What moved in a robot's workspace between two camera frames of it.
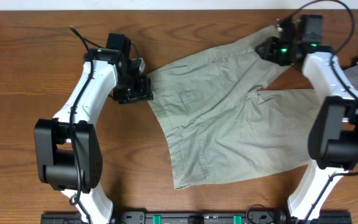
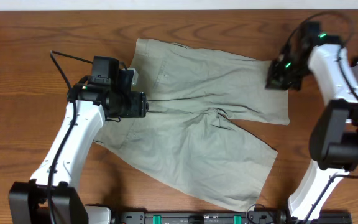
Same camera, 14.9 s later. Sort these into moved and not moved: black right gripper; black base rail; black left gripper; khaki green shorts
Moved: khaki green shorts; black right gripper; black left gripper
Not moved: black base rail
